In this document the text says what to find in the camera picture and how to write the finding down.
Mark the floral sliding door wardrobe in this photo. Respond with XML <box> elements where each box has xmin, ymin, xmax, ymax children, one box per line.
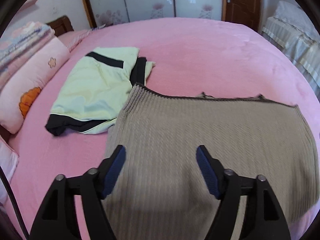
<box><xmin>77</xmin><ymin>0</ymin><xmax>224</xmax><ymax>28</ymax></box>

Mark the brown wooden door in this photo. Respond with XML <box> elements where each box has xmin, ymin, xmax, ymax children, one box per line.
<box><xmin>222</xmin><ymin>0</ymin><xmax>262</xmax><ymax>30</ymax></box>

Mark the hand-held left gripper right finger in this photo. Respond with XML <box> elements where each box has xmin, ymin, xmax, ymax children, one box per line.
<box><xmin>196</xmin><ymin>144</ymin><xmax>292</xmax><ymax>240</ymax></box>

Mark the beige knit cardigan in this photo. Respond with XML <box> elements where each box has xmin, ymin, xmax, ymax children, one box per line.
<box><xmin>102</xmin><ymin>82</ymin><xmax>316</xmax><ymax>240</ymax></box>

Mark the pink flower print pillow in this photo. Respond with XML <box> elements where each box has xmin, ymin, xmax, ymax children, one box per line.
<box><xmin>0</xmin><ymin>37</ymin><xmax>70</xmax><ymax>134</ymax></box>

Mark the bed with pink sheet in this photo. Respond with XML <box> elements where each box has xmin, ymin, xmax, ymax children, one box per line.
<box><xmin>5</xmin><ymin>17</ymin><xmax>320</xmax><ymax>240</ymax></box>

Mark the black cable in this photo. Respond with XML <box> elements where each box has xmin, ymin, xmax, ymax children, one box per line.
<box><xmin>0</xmin><ymin>165</ymin><xmax>28</xmax><ymax>240</ymax></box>

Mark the white pillow with bag print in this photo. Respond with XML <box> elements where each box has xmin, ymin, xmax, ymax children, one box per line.
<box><xmin>0</xmin><ymin>137</ymin><xmax>19</xmax><ymax>203</ymax></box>

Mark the pink striped pillow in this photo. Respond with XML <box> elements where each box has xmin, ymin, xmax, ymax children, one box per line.
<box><xmin>59</xmin><ymin>29</ymin><xmax>97</xmax><ymax>52</ymax></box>

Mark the folded floral quilt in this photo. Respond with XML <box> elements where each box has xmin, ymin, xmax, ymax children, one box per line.
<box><xmin>0</xmin><ymin>21</ymin><xmax>55</xmax><ymax>80</ymax></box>

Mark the green and black folded garment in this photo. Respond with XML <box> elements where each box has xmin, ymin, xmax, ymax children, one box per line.
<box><xmin>45</xmin><ymin>46</ymin><xmax>156</xmax><ymax>137</ymax></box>

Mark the lace covered furniture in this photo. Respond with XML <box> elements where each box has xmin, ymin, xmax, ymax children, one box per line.
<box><xmin>261</xmin><ymin>0</ymin><xmax>320</xmax><ymax>105</ymax></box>

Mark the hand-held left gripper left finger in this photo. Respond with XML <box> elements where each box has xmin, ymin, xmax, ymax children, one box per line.
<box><xmin>29</xmin><ymin>144</ymin><xmax>127</xmax><ymax>240</ymax></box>

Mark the wooden headboard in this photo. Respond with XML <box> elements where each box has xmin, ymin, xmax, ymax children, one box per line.
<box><xmin>46</xmin><ymin>16</ymin><xmax>75</xmax><ymax>37</ymax></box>

